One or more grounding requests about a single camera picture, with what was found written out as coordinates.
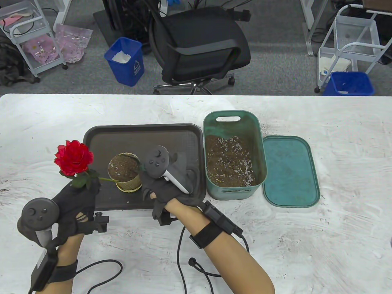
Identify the grey and white hand controller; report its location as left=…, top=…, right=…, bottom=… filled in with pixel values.
left=144, top=145, right=199, bottom=194

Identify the black computer tower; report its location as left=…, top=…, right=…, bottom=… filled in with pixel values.
left=103, top=0, right=161, bottom=43

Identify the gold ribbed flower pot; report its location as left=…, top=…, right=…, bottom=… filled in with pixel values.
left=107, top=153, right=144, bottom=193

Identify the person's right hand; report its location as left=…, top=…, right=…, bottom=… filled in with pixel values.
left=141, top=153, right=205, bottom=226

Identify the blue bin with white symbol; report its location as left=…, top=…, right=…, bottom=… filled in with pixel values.
left=104, top=37, right=145, bottom=87

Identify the teal plastic lid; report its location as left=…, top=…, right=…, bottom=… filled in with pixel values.
left=262, top=136, right=321, bottom=208

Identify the person's left hand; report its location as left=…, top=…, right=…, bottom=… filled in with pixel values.
left=51, top=179, right=101, bottom=247

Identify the brown plastic tray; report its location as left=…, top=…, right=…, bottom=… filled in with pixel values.
left=83, top=123, right=206, bottom=212

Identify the crumpled white paper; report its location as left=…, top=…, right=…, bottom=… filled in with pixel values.
left=112, top=51, right=132, bottom=64

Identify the white box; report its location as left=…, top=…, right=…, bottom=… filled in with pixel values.
left=318, top=57, right=351, bottom=77

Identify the person's left forearm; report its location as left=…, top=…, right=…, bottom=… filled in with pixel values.
left=36, top=234, right=87, bottom=294

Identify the dark fabric bag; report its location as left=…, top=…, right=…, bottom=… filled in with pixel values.
left=0, top=32, right=40, bottom=87

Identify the red artificial rose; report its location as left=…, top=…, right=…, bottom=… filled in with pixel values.
left=55, top=140, right=126, bottom=188

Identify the black cable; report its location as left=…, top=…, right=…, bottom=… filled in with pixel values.
left=177, top=227, right=250, bottom=294
left=76, top=260, right=123, bottom=294

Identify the pink plastic bag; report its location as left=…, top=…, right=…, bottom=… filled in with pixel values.
left=23, top=34, right=62, bottom=65
left=55, top=24, right=93, bottom=64

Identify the plain blue bin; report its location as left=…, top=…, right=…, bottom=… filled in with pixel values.
left=322, top=71, right=375, bottom=96

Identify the brown cardboard box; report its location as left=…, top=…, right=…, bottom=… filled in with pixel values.
left=361, top=0, right=392, bottom=13

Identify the white mesh rolling cart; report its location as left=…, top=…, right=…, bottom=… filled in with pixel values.
left=315, top=5, right=392, bottom=93

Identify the white desk leg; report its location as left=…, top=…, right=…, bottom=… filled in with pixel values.
left=54, top=0, right=80, bottom=32
left=300, top=0, right=328, bottom=56

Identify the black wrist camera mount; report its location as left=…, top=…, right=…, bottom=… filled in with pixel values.
left=189, top=201, right=244, bottom=249

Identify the black office chair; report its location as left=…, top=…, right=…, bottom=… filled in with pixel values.
left=149, top=6, right=251, bottom=95

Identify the person's right forearm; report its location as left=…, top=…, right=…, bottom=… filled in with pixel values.
left=164, top=198, right=275, bottom=294

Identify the teal plastic storage box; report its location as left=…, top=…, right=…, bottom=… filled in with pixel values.
left=203, top=111, right=268, bottom=200

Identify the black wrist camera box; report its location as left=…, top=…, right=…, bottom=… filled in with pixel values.
left=28, top=249, right=79, bottom=291

